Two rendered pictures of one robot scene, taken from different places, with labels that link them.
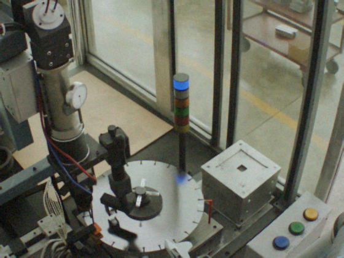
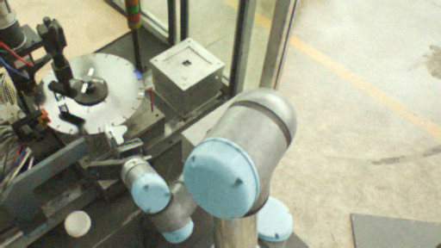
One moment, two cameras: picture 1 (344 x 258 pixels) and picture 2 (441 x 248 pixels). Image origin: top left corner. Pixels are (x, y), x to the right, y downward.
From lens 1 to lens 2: 21 cm
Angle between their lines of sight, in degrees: 10
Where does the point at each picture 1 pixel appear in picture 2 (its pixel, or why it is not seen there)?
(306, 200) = not seen: hidden behind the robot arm
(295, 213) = not seen: hidden behind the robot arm
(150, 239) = (92, 123)
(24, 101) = not seen: outside the picture
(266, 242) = (201, 133)
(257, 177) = (199, 72)
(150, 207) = (96, 94)
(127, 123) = (96, 21)
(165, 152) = (127, 47)
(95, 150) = (31, 39)
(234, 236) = (178, 127)
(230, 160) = (177, 56)
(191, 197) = (134, 86)
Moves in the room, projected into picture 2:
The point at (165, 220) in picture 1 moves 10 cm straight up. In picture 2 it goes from (108, 106) to (102, 82)
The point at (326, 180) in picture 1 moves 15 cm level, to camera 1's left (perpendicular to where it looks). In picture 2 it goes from (268, 78) to (218, 79)
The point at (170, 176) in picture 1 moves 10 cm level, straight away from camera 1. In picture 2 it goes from (118, 67) to (121, 46)
